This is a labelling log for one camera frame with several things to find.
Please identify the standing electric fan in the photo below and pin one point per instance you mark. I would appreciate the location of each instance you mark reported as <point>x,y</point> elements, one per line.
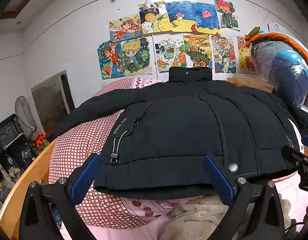
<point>25,117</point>

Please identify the blue sea yellow sand painting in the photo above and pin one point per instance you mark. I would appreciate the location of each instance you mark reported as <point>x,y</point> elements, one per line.
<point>193,17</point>

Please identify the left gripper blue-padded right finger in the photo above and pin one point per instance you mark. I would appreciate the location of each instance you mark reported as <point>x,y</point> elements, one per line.
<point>266,220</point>

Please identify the fruit and drink drawing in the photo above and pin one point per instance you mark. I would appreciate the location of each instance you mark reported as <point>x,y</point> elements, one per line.
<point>170,52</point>

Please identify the grey door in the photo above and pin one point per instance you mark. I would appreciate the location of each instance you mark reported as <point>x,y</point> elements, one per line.
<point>53,100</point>

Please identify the pink apple-print bed sheet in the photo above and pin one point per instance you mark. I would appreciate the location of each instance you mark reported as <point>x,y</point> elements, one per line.
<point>107,216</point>

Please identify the red-haired character drawing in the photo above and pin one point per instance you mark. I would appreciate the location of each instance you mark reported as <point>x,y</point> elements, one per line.
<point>226,8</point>

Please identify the black yellow moon drawing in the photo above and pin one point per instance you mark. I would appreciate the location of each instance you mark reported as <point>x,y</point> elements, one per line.
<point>154,17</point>

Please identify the swimming girl drawing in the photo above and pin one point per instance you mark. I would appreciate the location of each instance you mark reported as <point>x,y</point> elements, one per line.
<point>110,59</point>

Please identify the yellow bear drawing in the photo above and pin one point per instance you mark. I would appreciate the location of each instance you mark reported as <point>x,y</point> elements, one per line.
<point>245,62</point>

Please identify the blond chibi boy drawing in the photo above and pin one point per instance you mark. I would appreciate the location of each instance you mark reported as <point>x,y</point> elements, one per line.
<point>136,57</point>

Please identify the red festive doodle drawing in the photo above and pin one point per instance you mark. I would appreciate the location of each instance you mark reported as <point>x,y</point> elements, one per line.
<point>224,55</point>

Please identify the orange dice toy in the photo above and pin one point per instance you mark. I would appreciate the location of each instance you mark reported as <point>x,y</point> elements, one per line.
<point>40,139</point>

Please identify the anime girl drawing top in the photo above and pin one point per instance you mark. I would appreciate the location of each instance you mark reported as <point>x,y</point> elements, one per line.
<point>125,28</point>

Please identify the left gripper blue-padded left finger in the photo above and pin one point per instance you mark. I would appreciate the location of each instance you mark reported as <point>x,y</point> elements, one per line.
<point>37,220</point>

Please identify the orange landscape painting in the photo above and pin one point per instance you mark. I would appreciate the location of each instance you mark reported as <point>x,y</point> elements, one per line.
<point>198,49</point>

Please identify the black plastic crate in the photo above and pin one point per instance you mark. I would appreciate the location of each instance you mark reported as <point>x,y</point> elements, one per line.
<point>10,130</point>

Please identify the beige fleece blanket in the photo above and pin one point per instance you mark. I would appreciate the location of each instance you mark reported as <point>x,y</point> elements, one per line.
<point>196,219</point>

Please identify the black puffer jacket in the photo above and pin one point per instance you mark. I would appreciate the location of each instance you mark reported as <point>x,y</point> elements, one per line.
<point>156,147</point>

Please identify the plastic-wrapped bedding bundle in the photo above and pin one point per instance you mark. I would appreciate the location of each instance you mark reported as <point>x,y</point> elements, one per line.
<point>284,68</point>

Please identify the orange blue sleeping bag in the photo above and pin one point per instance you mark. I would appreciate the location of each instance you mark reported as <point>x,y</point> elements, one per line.
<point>256,35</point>

